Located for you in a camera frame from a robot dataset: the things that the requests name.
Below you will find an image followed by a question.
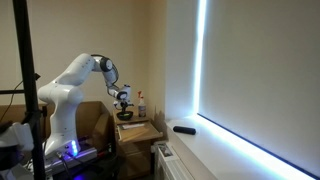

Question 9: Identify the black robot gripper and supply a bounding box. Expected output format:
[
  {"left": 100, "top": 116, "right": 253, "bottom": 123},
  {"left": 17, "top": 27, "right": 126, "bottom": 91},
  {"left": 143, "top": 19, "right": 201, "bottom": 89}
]
[{"left": 113, "top": 98, "right": 135, "bottom": 116}]

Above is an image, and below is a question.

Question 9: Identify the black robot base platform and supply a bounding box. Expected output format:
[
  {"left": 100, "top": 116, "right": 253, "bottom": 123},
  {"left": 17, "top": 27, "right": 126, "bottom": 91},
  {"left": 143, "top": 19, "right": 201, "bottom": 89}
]
[{"left": 49, "top": 151, "right": 121, "bottom": 180}]

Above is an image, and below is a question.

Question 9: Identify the light wooden drawer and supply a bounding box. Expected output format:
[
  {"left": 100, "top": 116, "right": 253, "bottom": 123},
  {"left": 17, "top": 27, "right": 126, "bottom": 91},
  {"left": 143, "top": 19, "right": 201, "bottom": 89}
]
[{"left": 115, "top": 120, "right": 164, "bottom": 145}]

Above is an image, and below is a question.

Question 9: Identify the light wooden drawer cabinet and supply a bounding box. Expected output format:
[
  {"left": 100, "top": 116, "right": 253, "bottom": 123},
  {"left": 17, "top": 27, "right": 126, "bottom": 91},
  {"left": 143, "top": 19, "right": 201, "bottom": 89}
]
[{"left": 112, "top": 114, "right": 164, "bottom": 179}]

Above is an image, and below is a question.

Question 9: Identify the spray bottle with red trigger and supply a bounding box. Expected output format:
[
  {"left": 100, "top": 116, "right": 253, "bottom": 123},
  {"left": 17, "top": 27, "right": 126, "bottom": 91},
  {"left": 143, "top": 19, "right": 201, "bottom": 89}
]
[{"left": 136, "top": 90, "right": 147, "bottom": 118}]

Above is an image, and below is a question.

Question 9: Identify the printed card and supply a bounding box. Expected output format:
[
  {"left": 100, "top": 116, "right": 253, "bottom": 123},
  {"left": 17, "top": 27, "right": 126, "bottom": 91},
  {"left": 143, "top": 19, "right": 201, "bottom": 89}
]
[{"left": 158, "top": 143, "right": 175, "bottom": 158}]

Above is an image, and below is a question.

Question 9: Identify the dark cylindrical speaker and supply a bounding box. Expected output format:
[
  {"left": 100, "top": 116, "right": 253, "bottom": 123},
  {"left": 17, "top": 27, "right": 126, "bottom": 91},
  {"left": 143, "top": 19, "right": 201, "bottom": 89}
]
[{"left": 172, "top": 125, "right": 197, "bottom": 136}]

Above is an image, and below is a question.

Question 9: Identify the white radiator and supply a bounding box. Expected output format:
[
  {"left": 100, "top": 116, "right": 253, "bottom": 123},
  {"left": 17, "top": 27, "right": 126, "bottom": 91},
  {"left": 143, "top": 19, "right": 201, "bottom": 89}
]
[{"left": 152, "top": 141, "right": 196, "bottom": 180}]

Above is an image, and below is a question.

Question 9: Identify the black tripod stand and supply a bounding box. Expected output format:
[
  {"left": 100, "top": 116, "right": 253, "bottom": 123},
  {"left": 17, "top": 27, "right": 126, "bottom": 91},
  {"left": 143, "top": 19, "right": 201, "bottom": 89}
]
[{"left": 0, "top": 0, "right": 47, "bottom": 180}]

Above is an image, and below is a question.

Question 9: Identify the white window sill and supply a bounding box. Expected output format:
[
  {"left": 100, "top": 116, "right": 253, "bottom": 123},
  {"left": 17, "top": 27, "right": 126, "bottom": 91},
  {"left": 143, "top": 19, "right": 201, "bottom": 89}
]
[{"left": 165, "top": 114, "right": 314, "bottom": 180}]

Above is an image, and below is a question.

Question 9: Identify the white window blind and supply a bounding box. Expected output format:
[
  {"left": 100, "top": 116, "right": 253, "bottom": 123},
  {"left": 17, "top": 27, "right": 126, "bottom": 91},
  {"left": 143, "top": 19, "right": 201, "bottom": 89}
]
[{"left": 195, "top": 0, "right": 320, "bottom": 179}]

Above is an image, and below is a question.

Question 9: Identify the aluminium mounting rail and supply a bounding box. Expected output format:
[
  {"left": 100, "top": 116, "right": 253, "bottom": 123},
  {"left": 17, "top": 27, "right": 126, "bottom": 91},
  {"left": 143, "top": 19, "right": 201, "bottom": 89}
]
[{"left": 43, "top": 147, "right": 98, "bottom": 177}]

